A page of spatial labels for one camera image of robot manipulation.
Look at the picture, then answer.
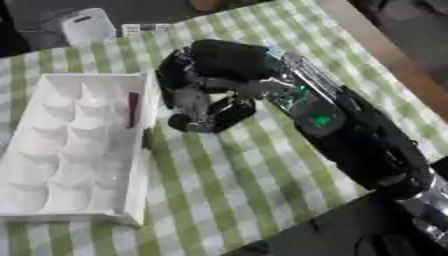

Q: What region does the dark red stick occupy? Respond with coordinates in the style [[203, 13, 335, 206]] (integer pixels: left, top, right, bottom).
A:
[[126, 91, 142, 130]]

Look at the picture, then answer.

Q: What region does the white plastic container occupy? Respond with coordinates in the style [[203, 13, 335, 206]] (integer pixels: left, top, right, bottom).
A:
[[59, 7, 118, 47]]

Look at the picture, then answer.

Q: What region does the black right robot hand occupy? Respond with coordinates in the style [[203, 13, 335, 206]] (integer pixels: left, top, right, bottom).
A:
[[154, 38, 284, 134]]

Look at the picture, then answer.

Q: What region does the white mesh basket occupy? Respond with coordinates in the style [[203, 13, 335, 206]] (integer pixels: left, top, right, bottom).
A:
[[120, 23, 172, 38]]

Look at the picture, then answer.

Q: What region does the white compartment box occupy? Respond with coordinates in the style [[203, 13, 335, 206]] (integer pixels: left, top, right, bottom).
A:
[[0, 72, 163, 227]]

